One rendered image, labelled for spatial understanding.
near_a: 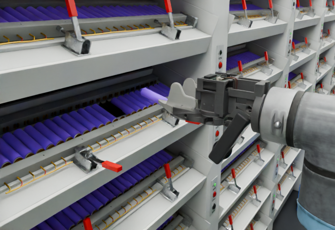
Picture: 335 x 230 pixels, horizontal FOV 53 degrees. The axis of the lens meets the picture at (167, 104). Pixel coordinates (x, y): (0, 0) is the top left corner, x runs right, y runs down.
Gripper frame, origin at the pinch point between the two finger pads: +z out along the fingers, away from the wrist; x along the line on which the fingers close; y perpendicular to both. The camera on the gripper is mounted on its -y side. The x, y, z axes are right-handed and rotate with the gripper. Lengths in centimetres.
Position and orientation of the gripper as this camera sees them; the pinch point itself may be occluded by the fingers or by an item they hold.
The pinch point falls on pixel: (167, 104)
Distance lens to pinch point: 68.0
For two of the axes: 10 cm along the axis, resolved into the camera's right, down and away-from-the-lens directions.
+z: -8.2, -1.7, 5.5
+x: -5.7, 2.4, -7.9
